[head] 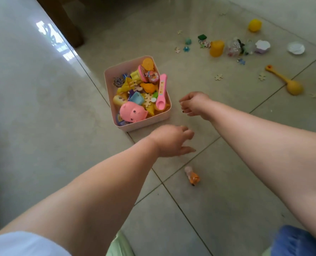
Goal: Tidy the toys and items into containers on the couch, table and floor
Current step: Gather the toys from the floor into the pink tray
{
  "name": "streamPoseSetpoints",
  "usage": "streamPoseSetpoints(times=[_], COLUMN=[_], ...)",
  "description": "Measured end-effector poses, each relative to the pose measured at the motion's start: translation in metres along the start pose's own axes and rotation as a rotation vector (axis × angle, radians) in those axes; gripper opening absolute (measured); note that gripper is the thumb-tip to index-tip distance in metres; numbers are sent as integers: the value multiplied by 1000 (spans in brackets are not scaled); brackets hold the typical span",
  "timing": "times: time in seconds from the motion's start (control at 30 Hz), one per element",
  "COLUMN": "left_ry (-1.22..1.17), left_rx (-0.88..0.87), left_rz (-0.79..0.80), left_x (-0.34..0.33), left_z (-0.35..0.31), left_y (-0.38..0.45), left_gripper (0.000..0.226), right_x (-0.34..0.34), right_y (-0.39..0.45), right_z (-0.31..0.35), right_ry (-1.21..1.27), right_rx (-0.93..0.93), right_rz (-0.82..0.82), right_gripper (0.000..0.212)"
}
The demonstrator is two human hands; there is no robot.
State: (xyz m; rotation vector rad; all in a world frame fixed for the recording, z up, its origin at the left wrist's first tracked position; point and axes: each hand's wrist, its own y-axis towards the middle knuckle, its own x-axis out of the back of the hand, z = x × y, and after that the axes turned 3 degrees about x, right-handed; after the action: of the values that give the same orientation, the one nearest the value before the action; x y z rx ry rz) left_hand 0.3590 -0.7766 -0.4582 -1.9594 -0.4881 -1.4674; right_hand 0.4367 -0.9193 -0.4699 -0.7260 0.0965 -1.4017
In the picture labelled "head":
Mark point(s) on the person's left hand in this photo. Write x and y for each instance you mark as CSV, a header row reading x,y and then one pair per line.
x,y
168,141

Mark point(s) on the person's right hand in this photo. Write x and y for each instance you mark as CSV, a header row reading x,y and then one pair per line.
x,y
198,103

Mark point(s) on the pink plastic toy tray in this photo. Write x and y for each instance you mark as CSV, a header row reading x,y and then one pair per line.
x,y
158,118

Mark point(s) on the pink toy stick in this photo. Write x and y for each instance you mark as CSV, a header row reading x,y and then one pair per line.
x,y
162,90

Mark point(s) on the small orange figurine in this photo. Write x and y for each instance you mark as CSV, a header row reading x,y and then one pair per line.
x,y
193,177

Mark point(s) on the green bumpy toy vegetable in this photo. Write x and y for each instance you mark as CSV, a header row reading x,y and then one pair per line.
x,y
155,95

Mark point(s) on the pink round toy animal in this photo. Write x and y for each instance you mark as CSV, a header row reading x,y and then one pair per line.
x,y
132,112

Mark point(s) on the pink dark toy piece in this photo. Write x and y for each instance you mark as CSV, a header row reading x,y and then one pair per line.
x,y
152,77

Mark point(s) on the light blue toy cup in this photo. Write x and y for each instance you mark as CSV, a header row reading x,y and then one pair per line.
x,y
136,98

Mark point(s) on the pinkish jigsaw puzzle piece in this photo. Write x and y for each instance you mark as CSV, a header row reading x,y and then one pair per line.
x,y
177,50

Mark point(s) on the yellow toy cup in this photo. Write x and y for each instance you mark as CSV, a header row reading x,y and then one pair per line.
x,y
217,49

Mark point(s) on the colourful printed puzzle pieces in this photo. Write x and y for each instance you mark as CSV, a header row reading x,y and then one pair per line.
x,y
204,44

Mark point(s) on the pale animal shaped toy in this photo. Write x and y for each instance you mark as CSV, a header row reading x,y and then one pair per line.
x,y
138,89

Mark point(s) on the purple angled piece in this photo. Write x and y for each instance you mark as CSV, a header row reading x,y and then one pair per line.
x,y
131,92

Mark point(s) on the clear bag of trinkets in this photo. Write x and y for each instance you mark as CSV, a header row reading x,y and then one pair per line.
x,y
233,48

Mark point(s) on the striped card gold pins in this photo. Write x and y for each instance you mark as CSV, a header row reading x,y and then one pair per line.
x,y
118,82

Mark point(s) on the blue plastic toy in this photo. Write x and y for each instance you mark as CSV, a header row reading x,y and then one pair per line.
x,y
124,76

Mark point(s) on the white scalloped toy cup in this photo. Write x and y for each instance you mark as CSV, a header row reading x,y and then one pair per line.
x,y
262,46

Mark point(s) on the yellow round toy fruit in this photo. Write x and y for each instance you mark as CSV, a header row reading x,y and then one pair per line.
x,y
255,25

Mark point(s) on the yellow toy ladle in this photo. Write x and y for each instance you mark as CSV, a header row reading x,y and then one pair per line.
x,y
293,87

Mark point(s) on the white round toy dish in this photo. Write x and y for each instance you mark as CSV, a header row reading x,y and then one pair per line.
x,y
296,47

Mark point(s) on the person's right forearm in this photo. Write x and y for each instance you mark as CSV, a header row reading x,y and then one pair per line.
x,y
267,151

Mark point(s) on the person's left forearm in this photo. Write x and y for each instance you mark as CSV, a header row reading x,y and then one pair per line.
x,y
80,197

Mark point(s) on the person's dark blue trousers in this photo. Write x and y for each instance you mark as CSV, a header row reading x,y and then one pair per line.
x,y
299,242

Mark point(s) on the person's white sleeve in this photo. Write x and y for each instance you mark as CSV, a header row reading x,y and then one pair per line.
x,y
22,245

